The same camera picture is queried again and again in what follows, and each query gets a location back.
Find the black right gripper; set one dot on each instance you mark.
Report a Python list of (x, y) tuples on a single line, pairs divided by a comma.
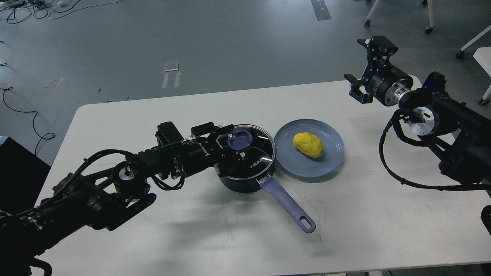
[(383, 82)]

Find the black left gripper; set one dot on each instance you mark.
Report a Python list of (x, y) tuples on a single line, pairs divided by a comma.
[(199, 153)]

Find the glass pot lid blue knob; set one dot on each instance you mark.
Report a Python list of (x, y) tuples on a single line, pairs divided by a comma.
[(253, 153)]

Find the yellow toy potato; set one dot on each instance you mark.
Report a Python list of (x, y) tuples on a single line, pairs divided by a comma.
[(309, 144)]

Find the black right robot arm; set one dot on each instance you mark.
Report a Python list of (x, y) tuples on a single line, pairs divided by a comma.
[(425, 117)]

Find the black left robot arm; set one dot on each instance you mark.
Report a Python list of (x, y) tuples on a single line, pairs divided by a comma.
[(110, 187)]

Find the white chair legs with casters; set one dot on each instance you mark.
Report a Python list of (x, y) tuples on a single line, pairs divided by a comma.
[(428, 4)]

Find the blue round plate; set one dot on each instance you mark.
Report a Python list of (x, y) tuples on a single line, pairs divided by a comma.
[(301, 166)]

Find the white table leg right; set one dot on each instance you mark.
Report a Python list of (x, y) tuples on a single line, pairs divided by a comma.
[(483, 57)]

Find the black box left edge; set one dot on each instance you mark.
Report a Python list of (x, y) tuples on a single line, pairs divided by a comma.
[(22, 176)]

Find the dark blue saucepan purple handle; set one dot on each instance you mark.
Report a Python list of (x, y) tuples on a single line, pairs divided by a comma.
[(265, 181)]

